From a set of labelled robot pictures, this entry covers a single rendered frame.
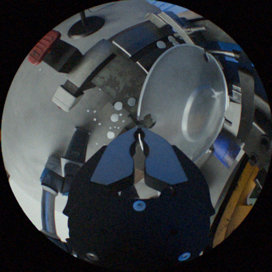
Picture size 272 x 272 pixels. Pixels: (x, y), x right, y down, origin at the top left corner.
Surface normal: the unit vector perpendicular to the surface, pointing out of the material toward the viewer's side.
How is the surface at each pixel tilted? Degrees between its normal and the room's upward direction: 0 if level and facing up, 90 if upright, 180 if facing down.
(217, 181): 90
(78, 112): 0
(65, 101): 0
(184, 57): 0
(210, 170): 90
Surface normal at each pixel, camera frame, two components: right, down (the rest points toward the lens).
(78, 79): 0.31, 0.50
